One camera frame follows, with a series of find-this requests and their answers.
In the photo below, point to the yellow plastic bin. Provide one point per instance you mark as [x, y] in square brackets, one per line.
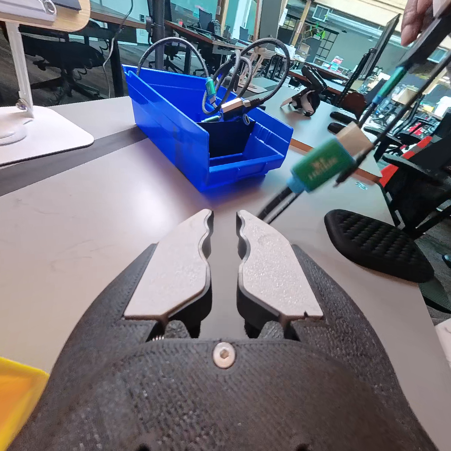
[17, 394]

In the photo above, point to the silver adapter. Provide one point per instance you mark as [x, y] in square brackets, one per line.
[232, 105]

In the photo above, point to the black computer monitor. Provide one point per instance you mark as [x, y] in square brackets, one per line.
[380, 53]

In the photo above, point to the person's right hand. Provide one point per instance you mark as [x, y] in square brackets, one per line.
[415, 21]

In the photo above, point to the black multiport hub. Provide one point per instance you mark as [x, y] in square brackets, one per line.
[426, 38]

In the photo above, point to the white metal stand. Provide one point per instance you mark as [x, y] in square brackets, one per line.
[45, 137]

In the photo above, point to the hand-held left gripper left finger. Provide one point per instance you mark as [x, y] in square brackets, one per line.
[172, 274]

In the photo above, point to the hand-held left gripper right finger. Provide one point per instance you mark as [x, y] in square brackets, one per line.
[274, 278]

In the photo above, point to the grey desk with wooden edge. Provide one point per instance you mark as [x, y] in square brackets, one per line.
[310, 134]

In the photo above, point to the black textured wrist rest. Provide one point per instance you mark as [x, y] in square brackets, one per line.
[377, 243]

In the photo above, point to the black mesh office chair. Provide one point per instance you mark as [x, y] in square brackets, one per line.
[415, 183]

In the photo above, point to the rounded wooden board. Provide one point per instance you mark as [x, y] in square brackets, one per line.
[70, 16]

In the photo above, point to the black device on stand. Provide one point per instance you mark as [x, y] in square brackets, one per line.
[313, 84]

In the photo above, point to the black bin divider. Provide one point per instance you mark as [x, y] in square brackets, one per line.
[227, 139]

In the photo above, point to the black metal pole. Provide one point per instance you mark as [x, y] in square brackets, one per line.
[156, 35]

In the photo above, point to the blue plastic bin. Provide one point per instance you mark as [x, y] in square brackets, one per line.
[165, 123]

